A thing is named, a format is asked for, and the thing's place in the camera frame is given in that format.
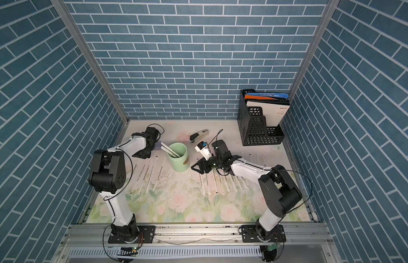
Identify thirteenth straw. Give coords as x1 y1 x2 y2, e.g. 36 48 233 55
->
146 156 158 193

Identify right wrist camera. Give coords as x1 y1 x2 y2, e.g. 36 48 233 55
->
195 141 213 161

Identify wrapped straws in cup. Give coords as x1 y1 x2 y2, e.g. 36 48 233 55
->
161 142 180 158

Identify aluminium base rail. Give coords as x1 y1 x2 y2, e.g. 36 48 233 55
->
62 222 333 247

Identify fifteenth straw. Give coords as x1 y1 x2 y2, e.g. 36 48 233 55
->
128 159 138 185

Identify white vented cable duct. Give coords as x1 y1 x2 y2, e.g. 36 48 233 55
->
69 245 261 259

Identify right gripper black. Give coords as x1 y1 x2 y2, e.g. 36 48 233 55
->
191 156 223 175

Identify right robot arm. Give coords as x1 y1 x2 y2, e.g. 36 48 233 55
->
191 140 302 242

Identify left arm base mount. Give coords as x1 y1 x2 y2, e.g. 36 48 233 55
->
108 224 156 244

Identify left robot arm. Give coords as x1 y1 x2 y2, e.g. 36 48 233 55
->
88 126 161 243

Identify eleventh straw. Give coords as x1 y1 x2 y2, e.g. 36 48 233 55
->
153 156 166 191

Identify blue folder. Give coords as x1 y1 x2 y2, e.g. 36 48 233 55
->
244 92 289 100

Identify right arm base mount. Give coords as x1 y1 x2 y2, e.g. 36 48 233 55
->
239 224 286 243

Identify black mesh file holder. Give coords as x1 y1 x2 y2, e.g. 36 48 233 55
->
238 89 285 146

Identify green cylindrical cup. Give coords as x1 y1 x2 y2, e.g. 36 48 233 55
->
168 142 189 173

